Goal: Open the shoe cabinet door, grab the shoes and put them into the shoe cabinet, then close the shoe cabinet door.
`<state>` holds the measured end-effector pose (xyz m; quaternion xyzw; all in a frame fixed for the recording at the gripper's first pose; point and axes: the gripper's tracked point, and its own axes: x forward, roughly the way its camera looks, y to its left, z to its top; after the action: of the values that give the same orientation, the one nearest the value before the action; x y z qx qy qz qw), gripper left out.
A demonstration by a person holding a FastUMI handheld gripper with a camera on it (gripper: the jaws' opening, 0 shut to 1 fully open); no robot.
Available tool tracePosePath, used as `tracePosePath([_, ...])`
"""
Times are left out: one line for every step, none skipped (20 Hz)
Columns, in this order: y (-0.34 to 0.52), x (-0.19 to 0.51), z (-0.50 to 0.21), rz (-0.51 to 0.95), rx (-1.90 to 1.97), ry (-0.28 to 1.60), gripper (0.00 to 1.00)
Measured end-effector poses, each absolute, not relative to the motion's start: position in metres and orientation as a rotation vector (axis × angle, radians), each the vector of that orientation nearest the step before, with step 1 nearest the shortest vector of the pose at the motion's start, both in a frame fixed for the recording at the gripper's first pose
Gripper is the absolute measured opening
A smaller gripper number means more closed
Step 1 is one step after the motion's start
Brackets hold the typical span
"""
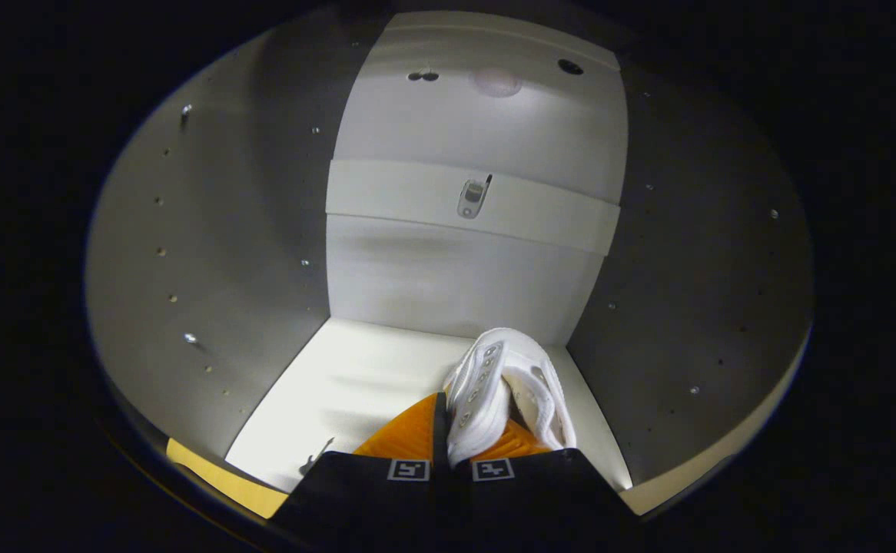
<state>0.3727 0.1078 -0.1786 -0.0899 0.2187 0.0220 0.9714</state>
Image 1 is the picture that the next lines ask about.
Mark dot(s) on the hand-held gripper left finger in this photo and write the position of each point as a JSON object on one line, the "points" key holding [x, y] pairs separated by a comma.
{"points": [[440, 438]]}

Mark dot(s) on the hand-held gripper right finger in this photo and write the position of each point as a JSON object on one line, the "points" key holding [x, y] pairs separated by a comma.
{"points": [[540, 499]]}

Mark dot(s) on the white shoe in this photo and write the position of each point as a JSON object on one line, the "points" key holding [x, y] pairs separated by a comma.
{"points": [[479, 415]]}

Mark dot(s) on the grey shoe cabinet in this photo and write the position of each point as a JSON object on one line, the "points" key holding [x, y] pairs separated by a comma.
{"points": [[417, 269]]}

